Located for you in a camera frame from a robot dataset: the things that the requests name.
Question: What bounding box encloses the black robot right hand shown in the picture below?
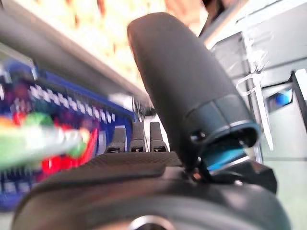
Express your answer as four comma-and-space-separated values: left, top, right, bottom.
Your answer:
12, 11, 292, 230

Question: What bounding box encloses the green white napa cabbage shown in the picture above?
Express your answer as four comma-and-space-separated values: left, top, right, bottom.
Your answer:
0, 112, 91, 168

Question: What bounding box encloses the blue plastic shopping basket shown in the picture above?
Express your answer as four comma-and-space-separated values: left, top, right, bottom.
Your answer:
0, 61, 144, 211

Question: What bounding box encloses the wooden potato crate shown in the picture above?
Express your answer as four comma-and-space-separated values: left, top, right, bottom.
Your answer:
43, 0, 203, 93

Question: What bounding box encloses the white desk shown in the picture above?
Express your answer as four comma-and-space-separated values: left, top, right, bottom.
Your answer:
199, 0, 307, 154

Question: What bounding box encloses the wooden vegetable display stand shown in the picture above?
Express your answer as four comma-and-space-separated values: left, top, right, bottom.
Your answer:
0, 9, 156, 108

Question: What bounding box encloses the red bell pepper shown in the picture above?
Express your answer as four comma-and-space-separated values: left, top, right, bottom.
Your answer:
40, 153, 82, 173

